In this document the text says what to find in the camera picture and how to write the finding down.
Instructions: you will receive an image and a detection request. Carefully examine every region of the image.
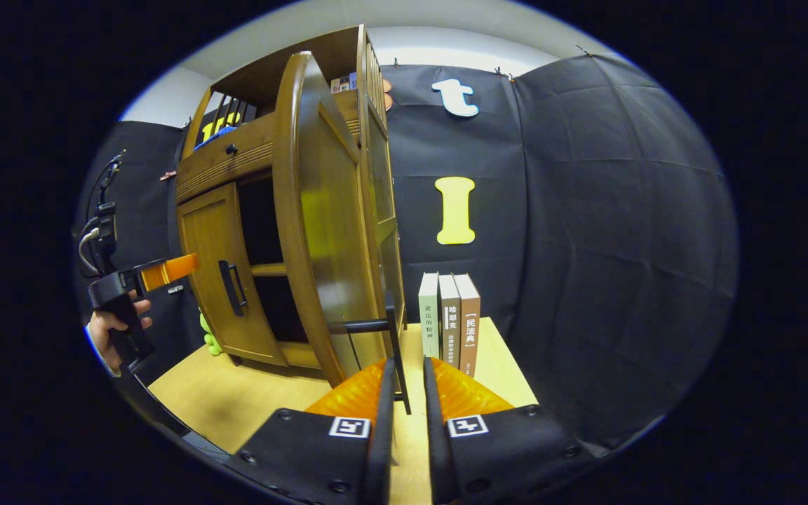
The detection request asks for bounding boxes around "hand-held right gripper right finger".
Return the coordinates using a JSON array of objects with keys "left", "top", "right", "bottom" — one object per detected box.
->
[{"left": 423, "top": 356, "right": 598, "bottom": 505}]

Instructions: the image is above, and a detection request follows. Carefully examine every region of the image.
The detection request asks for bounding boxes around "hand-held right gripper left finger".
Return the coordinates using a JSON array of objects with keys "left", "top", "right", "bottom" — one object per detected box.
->
[{"left": 225, "top": 358, "right": 398, "bottom": 505}]

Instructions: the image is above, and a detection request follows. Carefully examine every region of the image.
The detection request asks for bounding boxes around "wooden cabinet door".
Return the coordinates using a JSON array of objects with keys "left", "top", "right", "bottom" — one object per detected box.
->
[
  {"left": 272, "top": 50, "right": 386, "bottom": 389},
  {"left": 177, "top": 182, "right": 290, "bottom": 368}
]

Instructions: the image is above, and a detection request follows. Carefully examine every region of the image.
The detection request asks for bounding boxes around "black door handle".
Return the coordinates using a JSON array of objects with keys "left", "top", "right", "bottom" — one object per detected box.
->
[
  {"left": 344, "top": 291, "right": 412, "bottom": 415},
  {"left": 218, "top": 260, "right": 248, "bottom": 317}
]

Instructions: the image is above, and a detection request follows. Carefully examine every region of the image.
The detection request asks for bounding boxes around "wooden double-door shoe cabinet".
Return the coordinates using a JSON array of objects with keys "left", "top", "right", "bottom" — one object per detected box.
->
[{"left": 175, "top": 25, "right": 408, "bottom": 390}]

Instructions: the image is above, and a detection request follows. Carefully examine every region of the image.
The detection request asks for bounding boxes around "wooden cabinet drawer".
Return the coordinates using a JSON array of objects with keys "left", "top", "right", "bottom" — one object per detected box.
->
[{"left": 175, "top": 90, "right": 364, "bottom": 206}]

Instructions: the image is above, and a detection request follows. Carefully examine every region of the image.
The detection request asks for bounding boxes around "green frog toy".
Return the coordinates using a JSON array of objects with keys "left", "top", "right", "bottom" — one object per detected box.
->
[{"left": 198, "top": 312, "right": 224, "bottom": 357}]

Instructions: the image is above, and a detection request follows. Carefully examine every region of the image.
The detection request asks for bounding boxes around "grey brown book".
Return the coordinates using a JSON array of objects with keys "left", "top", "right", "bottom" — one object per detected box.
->
[{"left": 438, "top": 274, "right": 462, "bottom": 368}]

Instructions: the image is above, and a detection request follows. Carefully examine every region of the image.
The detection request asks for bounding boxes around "blue cloth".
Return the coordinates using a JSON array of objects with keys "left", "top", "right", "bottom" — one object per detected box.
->
[{"left": 195, "top": 125, "right": 237, "bottom": 149}]

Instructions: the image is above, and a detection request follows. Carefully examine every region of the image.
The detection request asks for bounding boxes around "black cable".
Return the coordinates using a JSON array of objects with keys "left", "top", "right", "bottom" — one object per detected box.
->
[{"left": 80, "top": 149, "right": 127, "bottom": 276}]

